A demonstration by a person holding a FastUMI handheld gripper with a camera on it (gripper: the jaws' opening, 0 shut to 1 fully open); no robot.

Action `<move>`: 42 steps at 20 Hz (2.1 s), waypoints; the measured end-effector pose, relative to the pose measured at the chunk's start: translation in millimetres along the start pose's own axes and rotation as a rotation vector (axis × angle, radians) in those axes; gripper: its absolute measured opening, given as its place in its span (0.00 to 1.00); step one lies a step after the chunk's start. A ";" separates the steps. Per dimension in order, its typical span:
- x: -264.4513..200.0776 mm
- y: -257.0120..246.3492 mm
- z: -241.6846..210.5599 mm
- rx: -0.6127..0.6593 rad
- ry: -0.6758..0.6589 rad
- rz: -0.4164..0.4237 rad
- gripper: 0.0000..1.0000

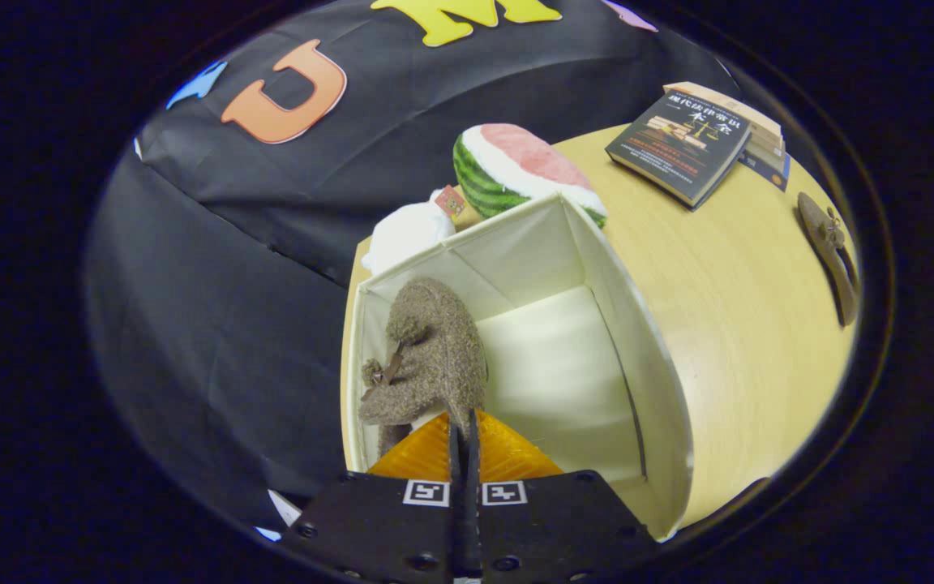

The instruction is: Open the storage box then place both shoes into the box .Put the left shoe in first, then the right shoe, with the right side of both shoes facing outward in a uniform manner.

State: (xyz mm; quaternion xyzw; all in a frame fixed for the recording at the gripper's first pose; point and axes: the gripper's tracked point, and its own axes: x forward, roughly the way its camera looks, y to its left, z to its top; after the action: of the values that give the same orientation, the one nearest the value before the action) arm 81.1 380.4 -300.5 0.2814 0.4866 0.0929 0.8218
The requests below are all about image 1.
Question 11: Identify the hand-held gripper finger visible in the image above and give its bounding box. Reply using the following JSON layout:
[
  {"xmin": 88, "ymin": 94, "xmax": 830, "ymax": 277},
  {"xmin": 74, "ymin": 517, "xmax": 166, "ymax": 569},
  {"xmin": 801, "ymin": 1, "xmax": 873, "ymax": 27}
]
[
  {"xmin": 281, "ymin": 410, "xmax": 468, "ymax": 584},
  {"xmin": 467, "ymin": 410, "xmax": 658, "ymax": 584}
]

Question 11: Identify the blue cover book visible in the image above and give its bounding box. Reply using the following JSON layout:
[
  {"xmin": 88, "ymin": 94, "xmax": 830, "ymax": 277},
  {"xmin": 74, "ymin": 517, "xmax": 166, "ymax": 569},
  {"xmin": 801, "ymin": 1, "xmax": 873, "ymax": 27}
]
[{"xmin": 739, "ymin": 150, "xmax": 792, "ymax": 193}]

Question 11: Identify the brown fuzzy shoe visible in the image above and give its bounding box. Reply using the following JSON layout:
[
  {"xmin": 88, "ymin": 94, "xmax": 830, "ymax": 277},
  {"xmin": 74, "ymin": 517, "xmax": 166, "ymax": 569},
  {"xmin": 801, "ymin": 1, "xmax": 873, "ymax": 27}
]
[
  {"xmin": 797, "ymin": 192, "xmax": 861, "ymax": 327},
  {"xmin": 358, "ymin": 277, "xmax": 490, "ymax": 455}
]

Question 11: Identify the white plush toy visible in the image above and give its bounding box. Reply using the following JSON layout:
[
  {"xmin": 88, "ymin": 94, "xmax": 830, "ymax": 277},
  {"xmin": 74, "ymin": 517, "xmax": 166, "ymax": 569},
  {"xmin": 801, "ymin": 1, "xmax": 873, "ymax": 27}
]
[{"xmin": 362, "ymin": 188, "xmax": 468, "ymax": 275}]

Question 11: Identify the dark cover book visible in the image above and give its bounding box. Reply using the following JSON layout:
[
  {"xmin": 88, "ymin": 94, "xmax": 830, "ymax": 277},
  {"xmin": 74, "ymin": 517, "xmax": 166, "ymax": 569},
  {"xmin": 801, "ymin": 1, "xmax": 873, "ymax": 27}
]
[{"xmin": 605, "ymin": 93, "xmax": 753, "ymax": 212}]

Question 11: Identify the white storage box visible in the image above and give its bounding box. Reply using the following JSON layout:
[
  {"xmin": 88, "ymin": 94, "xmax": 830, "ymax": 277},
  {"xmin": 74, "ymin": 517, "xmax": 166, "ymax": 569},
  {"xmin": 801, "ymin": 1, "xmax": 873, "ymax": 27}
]
[{"xmin": 340, "ymin": 192, "xmax": 695, "ymax": 543}]

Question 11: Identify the black backdrop cloth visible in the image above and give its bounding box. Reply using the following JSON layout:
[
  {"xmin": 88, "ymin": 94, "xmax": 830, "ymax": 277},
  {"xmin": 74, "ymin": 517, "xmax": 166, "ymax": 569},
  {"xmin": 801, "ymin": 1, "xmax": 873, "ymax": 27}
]
[{"xmin": 86, "ymin": 0, "xmax": 760, "ymax": 528}]

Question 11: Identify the cream paperback book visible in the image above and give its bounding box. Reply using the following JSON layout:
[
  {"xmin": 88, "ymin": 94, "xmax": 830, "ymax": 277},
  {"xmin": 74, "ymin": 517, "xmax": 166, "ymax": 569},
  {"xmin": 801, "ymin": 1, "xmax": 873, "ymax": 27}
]
[{"xmin": 747, "ymin": 134, "xmax": 786, "ymax": 167}]

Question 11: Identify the watermelon slice plush toy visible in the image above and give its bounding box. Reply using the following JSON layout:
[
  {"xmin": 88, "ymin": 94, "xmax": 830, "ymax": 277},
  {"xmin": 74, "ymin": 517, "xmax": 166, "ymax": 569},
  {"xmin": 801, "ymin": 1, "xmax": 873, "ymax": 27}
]
[{"xmin": 452, "ymin": 123, "xmax": 608, "ymax": 230}]

